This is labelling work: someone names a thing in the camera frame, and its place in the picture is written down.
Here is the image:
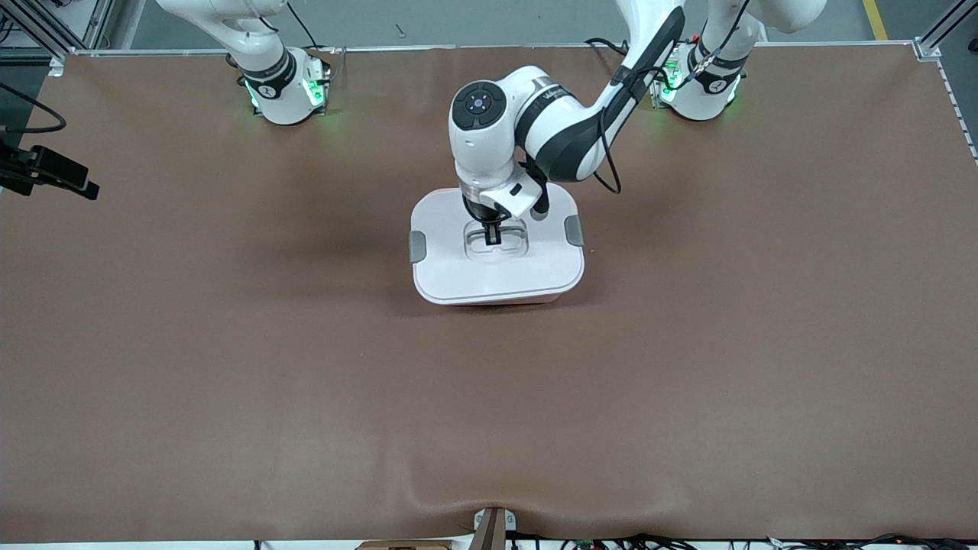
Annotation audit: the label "pink plastic storage box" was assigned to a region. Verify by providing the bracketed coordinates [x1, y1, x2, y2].
[451, 296, 562, 307]

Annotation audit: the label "white box lid grey clips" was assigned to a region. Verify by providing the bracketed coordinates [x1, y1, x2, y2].
[409, 183, 586, 305]

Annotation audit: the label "aluminium frame profile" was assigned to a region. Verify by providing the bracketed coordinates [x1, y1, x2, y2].
[0, 0, 115, 77]
[915, 0, 978, 63]

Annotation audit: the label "brown table mat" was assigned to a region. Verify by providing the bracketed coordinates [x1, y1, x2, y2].
[0, 44, 978, 545]

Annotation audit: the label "silver table edge rail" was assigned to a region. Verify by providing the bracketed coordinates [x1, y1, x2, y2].
[47, 40, 944, 58]

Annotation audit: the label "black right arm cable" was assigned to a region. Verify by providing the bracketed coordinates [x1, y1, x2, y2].
[0, 80, 68, 136]

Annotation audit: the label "metal and wood table clamp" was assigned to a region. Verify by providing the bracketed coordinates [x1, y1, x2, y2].
[471, 506, 517, 550]

